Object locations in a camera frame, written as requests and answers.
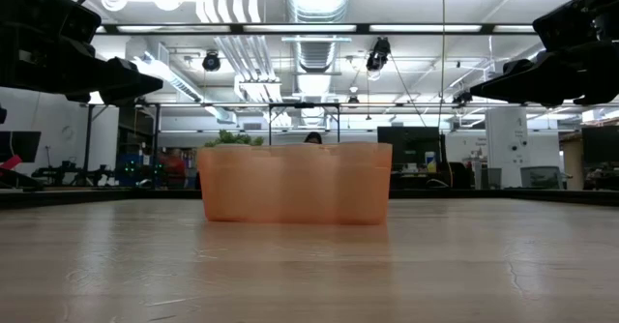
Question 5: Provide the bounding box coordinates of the black distant metal frame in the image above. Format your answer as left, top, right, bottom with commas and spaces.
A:
268, 102, 340, 145

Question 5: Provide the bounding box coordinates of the thin hanging cable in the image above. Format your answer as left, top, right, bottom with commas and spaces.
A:
437, 0, 447, 130

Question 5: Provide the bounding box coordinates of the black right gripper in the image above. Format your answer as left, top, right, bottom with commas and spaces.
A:
468, 0, 619, 106

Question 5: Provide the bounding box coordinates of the black metal rack frame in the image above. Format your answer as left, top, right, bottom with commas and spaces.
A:
84, 103, 162, 189

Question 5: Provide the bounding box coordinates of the black monitor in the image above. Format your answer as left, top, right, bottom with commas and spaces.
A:
0, 131, 43, 163
376, 126, 442, 165
581, 126, 619, 169

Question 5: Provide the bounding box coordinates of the silver ventilation duct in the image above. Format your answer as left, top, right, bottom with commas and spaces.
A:
283, 0, 353, 76

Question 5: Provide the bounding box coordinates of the grey bin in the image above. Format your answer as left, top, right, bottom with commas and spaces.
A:
519, 165, 562, 190

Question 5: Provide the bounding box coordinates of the translucent orange plastic basket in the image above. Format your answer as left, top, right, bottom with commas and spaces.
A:
196, 141, 394, 226

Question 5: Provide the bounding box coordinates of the small green potted plant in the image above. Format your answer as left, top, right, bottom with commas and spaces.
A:
205, 129, 265, 147

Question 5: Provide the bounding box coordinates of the black aluminium table frame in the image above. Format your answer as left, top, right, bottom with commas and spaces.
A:
0, 187, 619, 212

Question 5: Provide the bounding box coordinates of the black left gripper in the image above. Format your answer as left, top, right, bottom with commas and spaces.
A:
0, 0, 164, 107

